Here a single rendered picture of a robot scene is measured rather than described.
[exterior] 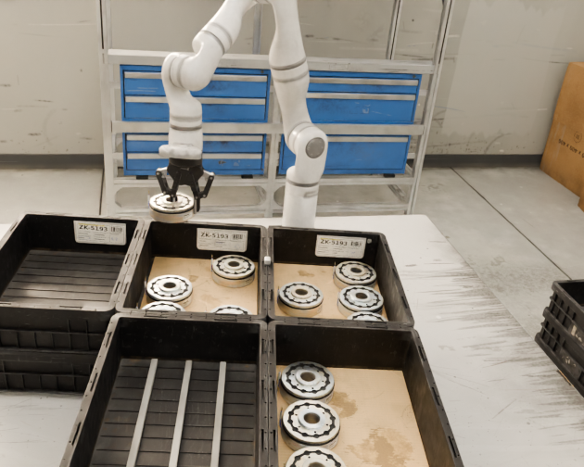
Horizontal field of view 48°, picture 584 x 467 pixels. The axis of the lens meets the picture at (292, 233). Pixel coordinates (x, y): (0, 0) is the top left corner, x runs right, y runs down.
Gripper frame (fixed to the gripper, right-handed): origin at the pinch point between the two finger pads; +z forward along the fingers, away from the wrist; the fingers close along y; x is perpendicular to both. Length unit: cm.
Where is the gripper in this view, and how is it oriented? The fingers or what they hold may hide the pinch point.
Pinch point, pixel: (185, 205)
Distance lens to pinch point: 153.9
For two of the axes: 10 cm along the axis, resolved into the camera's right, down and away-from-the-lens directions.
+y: -10.0, -0.9, 0.0
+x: -0.4, 4.4, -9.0
